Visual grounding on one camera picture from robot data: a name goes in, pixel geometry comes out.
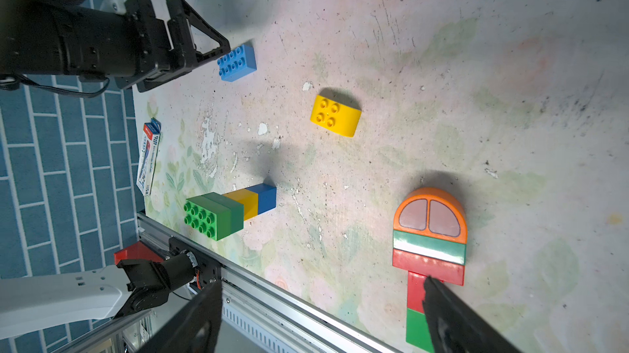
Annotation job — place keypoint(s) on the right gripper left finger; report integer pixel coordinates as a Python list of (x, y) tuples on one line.
[(195, 328)]

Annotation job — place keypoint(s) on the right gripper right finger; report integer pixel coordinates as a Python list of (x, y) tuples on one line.
[(455, 327)]

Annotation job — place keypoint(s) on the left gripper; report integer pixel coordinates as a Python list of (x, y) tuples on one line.
[(38, 38)]

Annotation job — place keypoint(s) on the small green lego brick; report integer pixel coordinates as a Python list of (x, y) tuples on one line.
[(417, 330)]

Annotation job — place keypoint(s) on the long red lego brick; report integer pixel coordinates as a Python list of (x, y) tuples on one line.
[(430, 267)]

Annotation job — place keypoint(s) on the long blue lego brick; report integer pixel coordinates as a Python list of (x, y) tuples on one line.
[(238, 63)]

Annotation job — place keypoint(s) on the long green lego brick back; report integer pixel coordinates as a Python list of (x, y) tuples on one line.
[(208, 217)]

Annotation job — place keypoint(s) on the long green lego brick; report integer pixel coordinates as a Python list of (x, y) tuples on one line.
[(236, 210), (208, 217), (431, 247)]

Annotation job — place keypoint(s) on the orange round lego piece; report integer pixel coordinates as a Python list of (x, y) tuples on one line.
[(433, 213)]

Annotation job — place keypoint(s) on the small yellow lego brick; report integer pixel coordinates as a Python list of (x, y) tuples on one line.
[(248, 199)]

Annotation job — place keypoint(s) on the small blue lego brick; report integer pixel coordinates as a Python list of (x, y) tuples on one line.
[(267, 197)]

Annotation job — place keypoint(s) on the yellow rounded lego brick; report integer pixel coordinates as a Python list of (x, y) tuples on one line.
[(335, 117)]

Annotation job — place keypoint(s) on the small red lego brick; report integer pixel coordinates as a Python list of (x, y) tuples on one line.
[(416, 292)]

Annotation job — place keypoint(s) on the long green lego brick front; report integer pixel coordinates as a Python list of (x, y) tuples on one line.
[(431, 247)]

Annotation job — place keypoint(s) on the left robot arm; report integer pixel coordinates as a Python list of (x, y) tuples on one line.
[(35, 303)]

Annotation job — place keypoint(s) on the red blue lego piece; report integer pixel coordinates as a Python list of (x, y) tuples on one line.
[(147, 157)]

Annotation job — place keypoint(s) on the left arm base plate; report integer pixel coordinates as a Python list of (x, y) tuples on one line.
[(207, 268)]

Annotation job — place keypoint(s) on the white slotted cable duct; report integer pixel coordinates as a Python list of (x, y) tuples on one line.
[(240, 333)]

